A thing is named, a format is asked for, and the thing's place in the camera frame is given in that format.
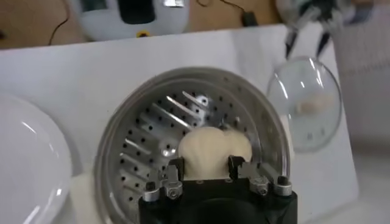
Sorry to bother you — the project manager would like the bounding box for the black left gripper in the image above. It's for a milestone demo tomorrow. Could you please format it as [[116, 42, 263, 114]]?
[[278, 0, 354, 59]]

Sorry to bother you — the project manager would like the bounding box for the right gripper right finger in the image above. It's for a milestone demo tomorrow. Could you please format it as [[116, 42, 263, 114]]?
[[227, 155, 293, 197]]

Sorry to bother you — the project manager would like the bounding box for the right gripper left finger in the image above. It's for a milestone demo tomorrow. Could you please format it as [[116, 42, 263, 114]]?
[[142, 156, 186, 203]]

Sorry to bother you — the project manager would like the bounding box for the white steamed baozi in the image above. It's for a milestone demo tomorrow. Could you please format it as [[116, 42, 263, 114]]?
[[225, 129, 254, 162], [178, 126, 232, 180]]

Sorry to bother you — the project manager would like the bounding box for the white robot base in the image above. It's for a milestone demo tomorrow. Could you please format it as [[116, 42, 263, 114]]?
[[68, 0, 191, 42]]

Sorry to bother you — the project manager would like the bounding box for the perforated steel steamer basket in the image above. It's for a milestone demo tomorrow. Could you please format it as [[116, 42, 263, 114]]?
[[93, 66, 291, 224]]

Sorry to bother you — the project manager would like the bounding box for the round glass pot lid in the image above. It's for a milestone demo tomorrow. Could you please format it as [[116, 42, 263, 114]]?
[[266, 56, 342, 153]]

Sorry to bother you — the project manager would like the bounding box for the white electric cooker pot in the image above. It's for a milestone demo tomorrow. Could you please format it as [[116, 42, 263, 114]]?
[[70, 115, 296, 224]]

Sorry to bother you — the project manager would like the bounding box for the large white plate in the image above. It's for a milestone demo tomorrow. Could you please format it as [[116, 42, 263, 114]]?
[[0, 93, 73, 224]]

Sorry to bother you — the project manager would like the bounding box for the black plug with cable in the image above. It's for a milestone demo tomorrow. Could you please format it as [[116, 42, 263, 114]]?
[[219, 0, 259, 27]]

